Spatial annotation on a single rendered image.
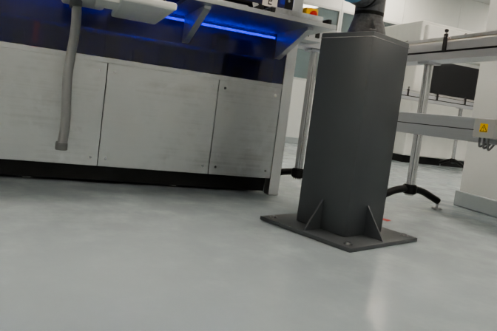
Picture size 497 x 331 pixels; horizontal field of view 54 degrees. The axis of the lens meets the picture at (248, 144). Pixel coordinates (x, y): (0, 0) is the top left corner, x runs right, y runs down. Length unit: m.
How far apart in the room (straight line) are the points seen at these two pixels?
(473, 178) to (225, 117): 1.68
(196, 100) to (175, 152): 0.28
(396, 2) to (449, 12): 1.15
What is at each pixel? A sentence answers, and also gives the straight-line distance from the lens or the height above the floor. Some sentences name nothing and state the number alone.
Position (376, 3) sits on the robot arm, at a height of 0.92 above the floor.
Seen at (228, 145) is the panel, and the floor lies 0.25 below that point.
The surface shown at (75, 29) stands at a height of 0.68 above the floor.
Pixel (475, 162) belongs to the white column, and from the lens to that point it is 3.38.
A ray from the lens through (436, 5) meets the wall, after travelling 9.48.
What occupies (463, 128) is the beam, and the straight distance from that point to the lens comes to 2.65.
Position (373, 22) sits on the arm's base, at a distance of 1.99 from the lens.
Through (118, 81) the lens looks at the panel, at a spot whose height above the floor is 0.50.
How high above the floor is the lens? 0.45
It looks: 4 degrees down
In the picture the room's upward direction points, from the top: 7 degrees clockwise
